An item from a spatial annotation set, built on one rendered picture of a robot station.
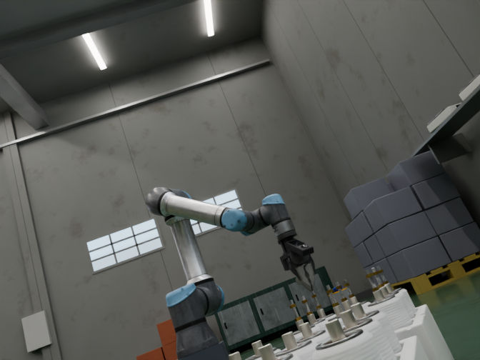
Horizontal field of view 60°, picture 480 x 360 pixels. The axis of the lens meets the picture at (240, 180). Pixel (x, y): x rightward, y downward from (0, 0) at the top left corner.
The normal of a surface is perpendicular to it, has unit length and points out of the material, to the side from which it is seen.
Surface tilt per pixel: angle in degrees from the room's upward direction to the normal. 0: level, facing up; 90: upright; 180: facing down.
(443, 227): 90
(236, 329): 90
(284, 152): 90
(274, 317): 90
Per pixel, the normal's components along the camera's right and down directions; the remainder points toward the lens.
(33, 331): 0.00, -0.33
